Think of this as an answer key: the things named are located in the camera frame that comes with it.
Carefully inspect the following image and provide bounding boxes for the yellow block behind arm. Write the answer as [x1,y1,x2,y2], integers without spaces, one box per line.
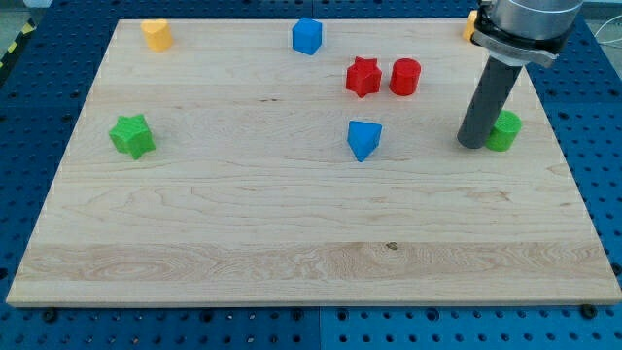
[462,10,478,42]

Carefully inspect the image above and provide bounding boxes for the red star block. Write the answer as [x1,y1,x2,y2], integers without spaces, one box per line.
[345,56,382,98]

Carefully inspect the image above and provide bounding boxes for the green star block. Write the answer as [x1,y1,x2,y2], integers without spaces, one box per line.
[109,114,156,160]

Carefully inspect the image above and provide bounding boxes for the blue triangular prism block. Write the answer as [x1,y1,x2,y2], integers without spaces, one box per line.
[347,121,382,162]

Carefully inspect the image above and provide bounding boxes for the light wooden board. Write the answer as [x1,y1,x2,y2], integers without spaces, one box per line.
[7,19,621,307]

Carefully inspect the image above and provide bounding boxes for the red cylinder block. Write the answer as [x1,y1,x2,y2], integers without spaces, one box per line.
[390,58,422,96]

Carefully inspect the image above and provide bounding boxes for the blue cube block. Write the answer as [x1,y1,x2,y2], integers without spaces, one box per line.
[292,17,323,55]

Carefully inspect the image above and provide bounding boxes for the green cylinder block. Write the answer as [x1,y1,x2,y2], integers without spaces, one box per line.
[485,110,522,152]

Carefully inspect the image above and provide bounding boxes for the yellow heart block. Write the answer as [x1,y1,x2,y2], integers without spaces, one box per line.
[140,18,174,52]

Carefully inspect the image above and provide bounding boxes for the grey cylindrical pointer rod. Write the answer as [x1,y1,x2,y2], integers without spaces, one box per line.
[457,57,522,149]

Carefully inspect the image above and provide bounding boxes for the yellow black hazard tape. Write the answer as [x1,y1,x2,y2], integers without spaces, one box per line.
[1,18,37,73]

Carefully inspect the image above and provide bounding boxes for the white cable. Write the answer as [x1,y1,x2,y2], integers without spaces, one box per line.
[593,13,622,48]

